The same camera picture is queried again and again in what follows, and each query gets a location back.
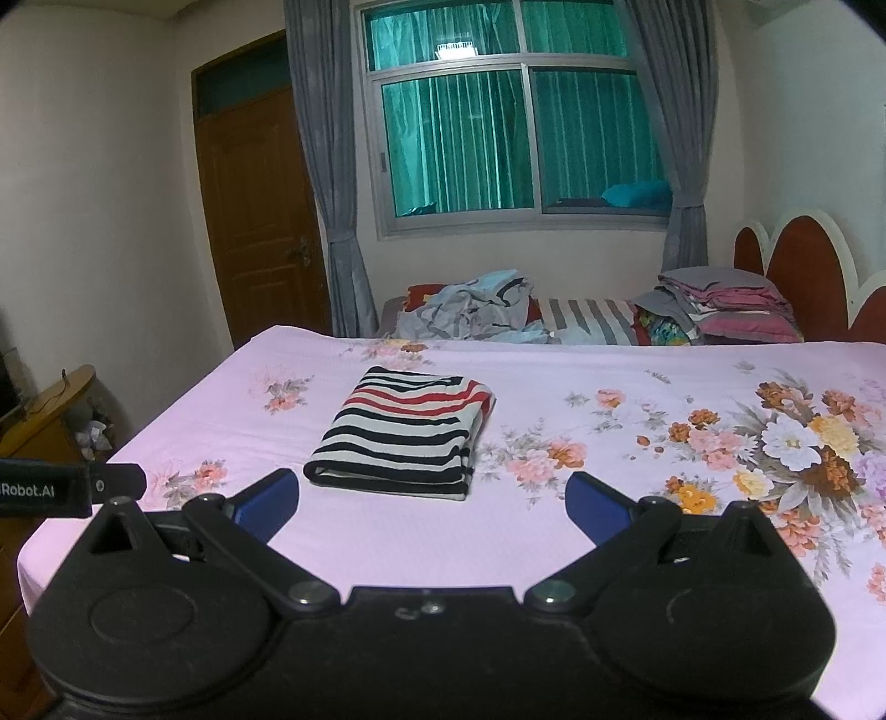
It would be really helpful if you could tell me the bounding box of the striped black red white sweater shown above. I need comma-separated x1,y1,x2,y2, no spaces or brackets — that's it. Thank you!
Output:
303,366,496,501

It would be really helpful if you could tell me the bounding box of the crumpled light blue clothes pile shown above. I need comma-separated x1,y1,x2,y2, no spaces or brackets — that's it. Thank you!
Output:
395,270,550,345

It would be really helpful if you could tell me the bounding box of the colourful floral cloth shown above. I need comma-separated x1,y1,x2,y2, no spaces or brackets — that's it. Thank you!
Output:
632,307,696,347

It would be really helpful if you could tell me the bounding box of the grey white striped mattress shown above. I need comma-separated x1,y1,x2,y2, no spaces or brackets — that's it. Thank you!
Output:
539,299,638,347

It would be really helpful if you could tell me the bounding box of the folded pink grey bedding stack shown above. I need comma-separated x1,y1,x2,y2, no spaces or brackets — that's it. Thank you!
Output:
632,265,803,345

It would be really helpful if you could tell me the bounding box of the brown wooden door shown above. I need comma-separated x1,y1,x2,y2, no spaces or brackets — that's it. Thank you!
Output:
192,33,332,347

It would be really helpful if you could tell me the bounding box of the red white scalloped headboard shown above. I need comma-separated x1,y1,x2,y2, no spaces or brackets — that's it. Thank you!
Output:
733,208,886,343

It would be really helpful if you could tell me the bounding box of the window with green glass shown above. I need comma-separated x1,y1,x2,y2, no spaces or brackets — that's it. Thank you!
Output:
356,2,671,235

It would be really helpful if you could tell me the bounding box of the right grey curtain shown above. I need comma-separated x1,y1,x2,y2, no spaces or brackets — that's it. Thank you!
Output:
614,0,719,270

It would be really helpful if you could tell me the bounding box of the grey curtain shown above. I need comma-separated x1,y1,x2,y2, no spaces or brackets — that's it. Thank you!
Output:
282,2,378,337
614,0,719,270

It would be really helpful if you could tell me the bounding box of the left grey curtain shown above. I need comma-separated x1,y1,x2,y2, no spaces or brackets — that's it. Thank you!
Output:
282,2,378,337

